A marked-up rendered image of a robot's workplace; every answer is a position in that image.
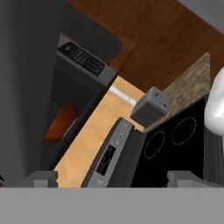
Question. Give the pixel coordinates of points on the reddish brown microwave tray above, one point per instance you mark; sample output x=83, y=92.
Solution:
x=61, y=124

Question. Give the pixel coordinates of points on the dark grey microwave door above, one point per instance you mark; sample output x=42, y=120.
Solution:
x=26, y=87

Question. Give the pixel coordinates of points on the dark grey microwave oven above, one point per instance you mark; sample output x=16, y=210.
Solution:
x=83, y=62

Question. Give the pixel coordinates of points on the black hob with silver panel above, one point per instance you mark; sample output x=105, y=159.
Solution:
x=163, y=157

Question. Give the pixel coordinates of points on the grey toaster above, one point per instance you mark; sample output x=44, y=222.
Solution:
x=148, y=109

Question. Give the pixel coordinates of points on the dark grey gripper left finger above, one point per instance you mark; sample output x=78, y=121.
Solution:
x=43, y=178

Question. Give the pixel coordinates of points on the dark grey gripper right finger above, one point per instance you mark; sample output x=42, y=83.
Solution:
x=186, y=179

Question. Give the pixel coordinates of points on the white rounded object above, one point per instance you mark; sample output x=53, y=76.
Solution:
x=215, y=102

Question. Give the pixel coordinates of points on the brown wooden cupboards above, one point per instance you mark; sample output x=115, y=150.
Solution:
x=163, y=38

